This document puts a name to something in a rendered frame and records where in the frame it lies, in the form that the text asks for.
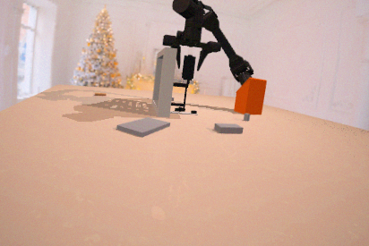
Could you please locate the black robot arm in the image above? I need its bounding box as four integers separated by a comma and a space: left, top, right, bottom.
172, 0, 253, 85

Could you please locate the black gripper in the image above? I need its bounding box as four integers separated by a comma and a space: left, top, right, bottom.
163, 21, 221, 71

